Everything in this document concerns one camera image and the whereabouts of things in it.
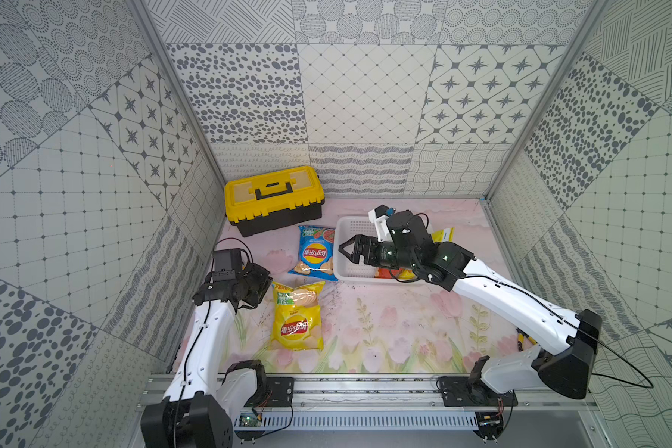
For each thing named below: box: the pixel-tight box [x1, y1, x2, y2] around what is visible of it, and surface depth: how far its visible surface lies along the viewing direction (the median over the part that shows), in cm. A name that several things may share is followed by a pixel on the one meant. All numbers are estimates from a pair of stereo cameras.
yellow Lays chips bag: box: [268, 280, 325, 352], surface depth 80 cm
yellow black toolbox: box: [224, 165, 325, 238], surface depth 101 cm
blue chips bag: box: [287, 225, 339, 282], surface depth 97 cm
